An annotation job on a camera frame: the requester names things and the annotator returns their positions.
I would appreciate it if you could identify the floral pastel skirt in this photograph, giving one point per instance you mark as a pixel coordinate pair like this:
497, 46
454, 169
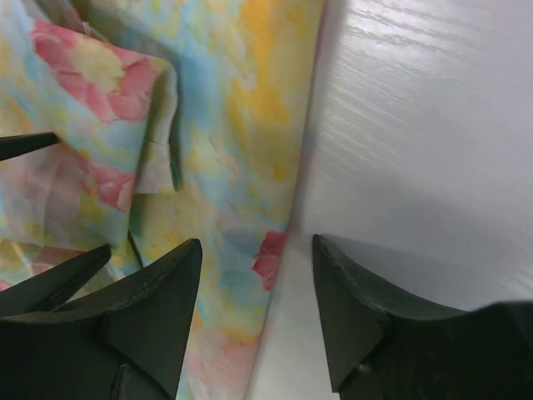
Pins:
177, 120

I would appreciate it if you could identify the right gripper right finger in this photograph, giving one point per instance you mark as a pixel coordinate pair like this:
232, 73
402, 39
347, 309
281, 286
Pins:
383, 342

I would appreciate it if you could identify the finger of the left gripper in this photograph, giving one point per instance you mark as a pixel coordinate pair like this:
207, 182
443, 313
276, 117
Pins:
14, 146
51, 289

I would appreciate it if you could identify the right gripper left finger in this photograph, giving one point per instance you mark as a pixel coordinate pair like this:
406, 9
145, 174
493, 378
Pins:
124, 341

